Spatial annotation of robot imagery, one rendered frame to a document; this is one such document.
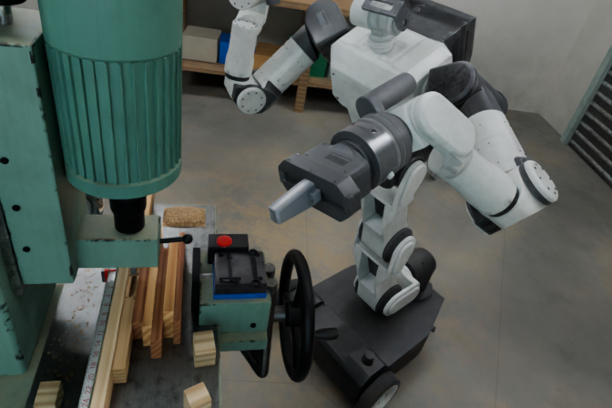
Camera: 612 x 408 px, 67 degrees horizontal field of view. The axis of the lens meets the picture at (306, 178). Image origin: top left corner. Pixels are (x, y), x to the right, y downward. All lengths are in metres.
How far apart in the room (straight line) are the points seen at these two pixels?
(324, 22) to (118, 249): 0.73
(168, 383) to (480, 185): 0.60
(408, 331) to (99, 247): 1.41
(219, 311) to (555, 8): 4.20
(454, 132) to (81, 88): 0.49
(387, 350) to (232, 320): 1.07
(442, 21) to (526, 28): 3.50
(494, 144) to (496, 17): 3.65
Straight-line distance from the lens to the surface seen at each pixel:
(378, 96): 0.63
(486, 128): 0.92
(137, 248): 0.87
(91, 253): 0.89
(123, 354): 0.87
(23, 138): 0.73
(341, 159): 0.56
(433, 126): 0.63
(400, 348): 1.95
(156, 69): 0.65
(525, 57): 4.77
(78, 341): 1.08
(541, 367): 2.43
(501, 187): 0.76
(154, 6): 0.62
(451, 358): 2.23
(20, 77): 0.69
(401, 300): 1.90
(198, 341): 0.88
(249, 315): 0.93
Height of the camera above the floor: 1.65
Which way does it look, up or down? 34 degrees down
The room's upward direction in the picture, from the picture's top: 11 degrees clockwise
